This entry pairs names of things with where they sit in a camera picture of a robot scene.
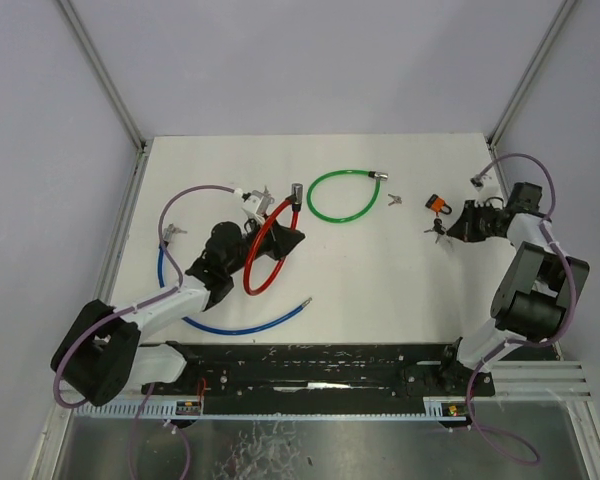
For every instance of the left aluminium frame post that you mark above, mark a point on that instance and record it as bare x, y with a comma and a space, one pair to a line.
85, 43

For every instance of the orange padlock with keys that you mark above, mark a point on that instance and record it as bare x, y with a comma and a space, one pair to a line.
438, 205

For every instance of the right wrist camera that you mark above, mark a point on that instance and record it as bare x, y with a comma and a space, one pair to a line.
486, 186

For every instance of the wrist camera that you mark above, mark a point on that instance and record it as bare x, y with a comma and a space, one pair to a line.
486, 186
255, 206

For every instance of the aluminium frame post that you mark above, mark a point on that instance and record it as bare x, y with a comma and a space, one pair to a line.
531, 73
85, 43

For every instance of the right aluminium frame post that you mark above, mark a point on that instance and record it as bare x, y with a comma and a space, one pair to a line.
531, 73

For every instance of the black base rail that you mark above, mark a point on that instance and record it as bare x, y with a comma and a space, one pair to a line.
404, 368

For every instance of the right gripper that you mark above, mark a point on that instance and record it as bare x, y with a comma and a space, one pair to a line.
463, 227

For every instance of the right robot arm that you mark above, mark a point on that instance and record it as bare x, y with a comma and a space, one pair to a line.
537, 296

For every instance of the green lock key bunch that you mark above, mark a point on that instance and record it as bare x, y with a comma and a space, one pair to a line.
394, 199

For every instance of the black padlock keys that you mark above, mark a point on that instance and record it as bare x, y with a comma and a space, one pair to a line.
438, 230

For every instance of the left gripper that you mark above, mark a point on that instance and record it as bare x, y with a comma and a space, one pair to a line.
284, 241

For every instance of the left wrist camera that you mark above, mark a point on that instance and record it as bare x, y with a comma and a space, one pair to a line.
255, 206

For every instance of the green cable lock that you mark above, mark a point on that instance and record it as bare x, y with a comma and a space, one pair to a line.
342, 199

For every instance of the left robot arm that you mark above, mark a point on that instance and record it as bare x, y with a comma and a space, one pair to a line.
104, 351

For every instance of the red lock key bunch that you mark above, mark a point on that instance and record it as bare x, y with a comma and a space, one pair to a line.
447, 241

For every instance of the red cable lock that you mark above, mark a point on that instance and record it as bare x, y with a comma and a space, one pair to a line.
293, 202

